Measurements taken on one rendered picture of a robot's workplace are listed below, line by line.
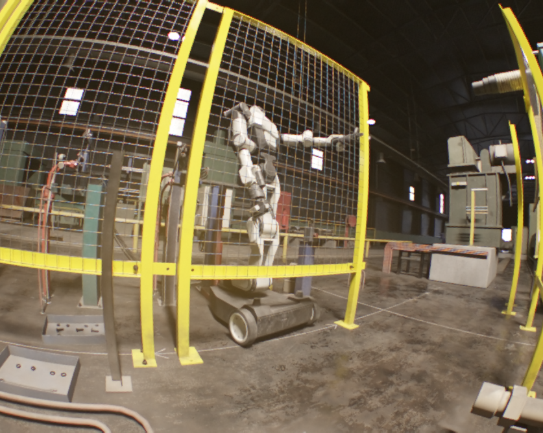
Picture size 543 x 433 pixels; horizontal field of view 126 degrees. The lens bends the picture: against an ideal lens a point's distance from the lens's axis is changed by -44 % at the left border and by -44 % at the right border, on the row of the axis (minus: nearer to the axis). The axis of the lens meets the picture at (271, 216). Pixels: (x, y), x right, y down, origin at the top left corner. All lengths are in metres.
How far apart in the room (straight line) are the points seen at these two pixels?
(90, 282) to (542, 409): 2.10
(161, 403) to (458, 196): 4.90
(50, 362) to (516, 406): 1.53
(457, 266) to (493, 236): 1.00
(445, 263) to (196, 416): 3.83
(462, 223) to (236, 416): 4.56
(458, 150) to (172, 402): 5.24
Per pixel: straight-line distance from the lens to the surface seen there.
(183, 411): 0.92
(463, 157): 5.14
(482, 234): 4.73
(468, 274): 4.05
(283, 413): 0.94
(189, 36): 1.32
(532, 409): 0.84
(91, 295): 1.76
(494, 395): 0.82
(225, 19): 1.48
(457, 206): 4.92
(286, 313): 1.42
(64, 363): 1.18
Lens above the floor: 0.64
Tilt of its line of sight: 2 degrees up
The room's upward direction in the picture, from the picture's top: 5 degrees clockwise
